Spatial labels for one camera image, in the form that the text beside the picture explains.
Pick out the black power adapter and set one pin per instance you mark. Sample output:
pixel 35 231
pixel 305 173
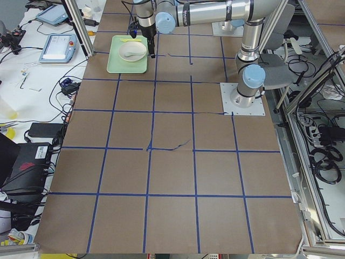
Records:
pixel 90 22

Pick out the grey office chair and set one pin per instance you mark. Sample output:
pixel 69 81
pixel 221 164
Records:
pixel 277 72

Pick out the teach pendant near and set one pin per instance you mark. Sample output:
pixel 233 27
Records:
pixel 59 48

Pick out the teach pendant far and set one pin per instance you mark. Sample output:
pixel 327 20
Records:
pixel 53 15

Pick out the black computer box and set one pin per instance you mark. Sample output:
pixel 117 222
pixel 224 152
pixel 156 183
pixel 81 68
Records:
pixel 30 169

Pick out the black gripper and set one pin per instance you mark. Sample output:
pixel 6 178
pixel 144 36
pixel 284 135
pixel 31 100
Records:
pixel 148 31

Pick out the yellow plastic fork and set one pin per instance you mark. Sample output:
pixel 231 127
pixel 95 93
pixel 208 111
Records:
pixel 130 40

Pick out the light green tray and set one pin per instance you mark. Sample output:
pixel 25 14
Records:
pixel 117 65

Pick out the black power brick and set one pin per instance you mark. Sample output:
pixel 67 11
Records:
pixel 44 130

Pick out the aluminium frame post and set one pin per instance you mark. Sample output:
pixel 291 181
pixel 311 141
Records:
pixel 78 24

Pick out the white round plate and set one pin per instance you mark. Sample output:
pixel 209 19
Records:
pixel 135 47

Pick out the teach pendant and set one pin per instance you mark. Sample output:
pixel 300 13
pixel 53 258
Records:
pixel 59 48
pixel 53 15

